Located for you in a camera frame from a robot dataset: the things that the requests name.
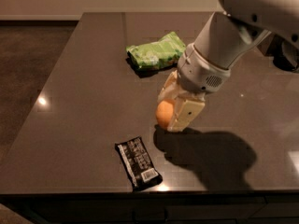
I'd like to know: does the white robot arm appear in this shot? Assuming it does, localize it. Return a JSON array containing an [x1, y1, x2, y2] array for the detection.
[[156, 0, 299, 133]]

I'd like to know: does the orange fruit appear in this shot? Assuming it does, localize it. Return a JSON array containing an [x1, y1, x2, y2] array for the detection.
[[155, 100, 174, 130]]

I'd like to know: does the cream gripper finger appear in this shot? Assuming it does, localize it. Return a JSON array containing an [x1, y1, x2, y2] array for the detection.
[[167, 97, 205, 133], [158, 71, 182, 103]]

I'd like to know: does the black rxbar chocolate wrapper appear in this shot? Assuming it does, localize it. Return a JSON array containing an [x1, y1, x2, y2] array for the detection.
[[115, 136, 163, 191]]

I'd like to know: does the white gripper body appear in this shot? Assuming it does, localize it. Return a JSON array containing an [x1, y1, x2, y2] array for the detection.
[[178, 43, 231, 93]]

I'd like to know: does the green snack bag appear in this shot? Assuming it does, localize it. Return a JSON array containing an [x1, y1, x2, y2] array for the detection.
[[126, 32, 186, 71]]

